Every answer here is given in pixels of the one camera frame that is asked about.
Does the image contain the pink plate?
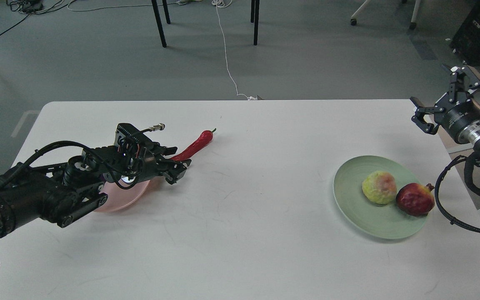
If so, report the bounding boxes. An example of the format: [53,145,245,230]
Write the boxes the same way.
[95,180,150,213]

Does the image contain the green custard apple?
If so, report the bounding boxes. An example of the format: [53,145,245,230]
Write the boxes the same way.
[362,171,398,205]

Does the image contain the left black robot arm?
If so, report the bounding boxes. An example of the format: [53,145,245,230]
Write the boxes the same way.
[0,123,191,239]

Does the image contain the black table leg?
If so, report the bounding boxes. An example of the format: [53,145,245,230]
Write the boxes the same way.
[151,0,171,48]
[250,0,260,46]

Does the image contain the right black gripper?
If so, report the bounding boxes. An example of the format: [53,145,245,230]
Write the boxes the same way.
[410,64,480,145]

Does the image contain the white floor cable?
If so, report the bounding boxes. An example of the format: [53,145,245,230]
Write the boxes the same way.
[212,0,258,100]

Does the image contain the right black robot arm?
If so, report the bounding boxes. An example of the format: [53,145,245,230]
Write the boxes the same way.
[410,65,480,233]

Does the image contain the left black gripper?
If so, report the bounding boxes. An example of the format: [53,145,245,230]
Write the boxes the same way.
[82,123,192,190]

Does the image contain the red chili pepper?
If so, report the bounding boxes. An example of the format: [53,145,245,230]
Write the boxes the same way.
[170,128,216,162]

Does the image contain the green plate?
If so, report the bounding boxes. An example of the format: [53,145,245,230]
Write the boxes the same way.
[333,155,428,240]

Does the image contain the black floor cables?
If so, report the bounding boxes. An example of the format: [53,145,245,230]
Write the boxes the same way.
[0,0,182,48]

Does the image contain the black table leg left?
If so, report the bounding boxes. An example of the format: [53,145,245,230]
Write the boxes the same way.
[151,0,171,48]

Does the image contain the black table leg right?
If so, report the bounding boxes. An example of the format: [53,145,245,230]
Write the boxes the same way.
[250,0,260,46]

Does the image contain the red pomegranate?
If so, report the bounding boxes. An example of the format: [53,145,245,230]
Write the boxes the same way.
[396,182,435,217]

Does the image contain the white chair base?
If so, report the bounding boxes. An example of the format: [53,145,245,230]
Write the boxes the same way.
[350,0,422,30]

